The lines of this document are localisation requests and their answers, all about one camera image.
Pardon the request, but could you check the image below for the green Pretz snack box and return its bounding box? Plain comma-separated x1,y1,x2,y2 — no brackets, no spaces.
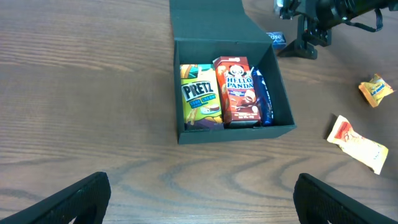
180,64,224,131

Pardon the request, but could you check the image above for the black gift box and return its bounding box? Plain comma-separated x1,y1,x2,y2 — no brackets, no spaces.
170,0,297,144

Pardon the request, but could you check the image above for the red Hello Panda box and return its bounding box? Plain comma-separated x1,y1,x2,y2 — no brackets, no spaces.
213,56,261,128

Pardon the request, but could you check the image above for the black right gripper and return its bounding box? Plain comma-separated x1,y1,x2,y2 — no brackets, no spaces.
274,0,331,60

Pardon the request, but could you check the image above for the yellow orange candy packet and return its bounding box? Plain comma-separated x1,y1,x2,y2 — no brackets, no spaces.
327,115,389,175

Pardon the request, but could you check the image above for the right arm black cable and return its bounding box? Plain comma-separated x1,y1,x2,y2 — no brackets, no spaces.
345,7,384,33

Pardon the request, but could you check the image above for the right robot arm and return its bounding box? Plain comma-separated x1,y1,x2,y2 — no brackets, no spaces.
274,0,397,60

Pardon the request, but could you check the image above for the small orange snack packet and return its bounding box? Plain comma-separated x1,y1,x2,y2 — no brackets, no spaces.
358,73,394,108

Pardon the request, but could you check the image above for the dark blue chocolate bar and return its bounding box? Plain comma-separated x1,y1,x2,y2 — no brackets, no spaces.
251,67,274,126

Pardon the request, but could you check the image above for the blue Eclipse mints tin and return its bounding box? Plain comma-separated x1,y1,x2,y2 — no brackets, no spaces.
267,32,287,50

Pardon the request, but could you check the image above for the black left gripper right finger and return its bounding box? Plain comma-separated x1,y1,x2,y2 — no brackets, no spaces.
293,173,397,224

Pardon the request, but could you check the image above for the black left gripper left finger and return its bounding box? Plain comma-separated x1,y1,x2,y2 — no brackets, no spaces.
1,172,111,224

